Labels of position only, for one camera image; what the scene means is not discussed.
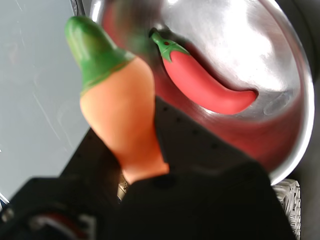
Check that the orange toy carrot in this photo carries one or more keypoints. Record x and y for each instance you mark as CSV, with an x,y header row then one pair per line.
x,y
120,112

